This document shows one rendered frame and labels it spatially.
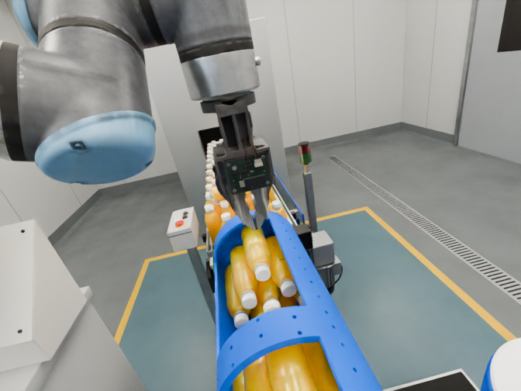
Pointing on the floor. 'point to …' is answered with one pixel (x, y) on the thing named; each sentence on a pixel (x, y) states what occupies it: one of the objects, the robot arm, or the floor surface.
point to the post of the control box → (202, 280)
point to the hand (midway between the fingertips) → (254, 220)
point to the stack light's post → (310, 201)
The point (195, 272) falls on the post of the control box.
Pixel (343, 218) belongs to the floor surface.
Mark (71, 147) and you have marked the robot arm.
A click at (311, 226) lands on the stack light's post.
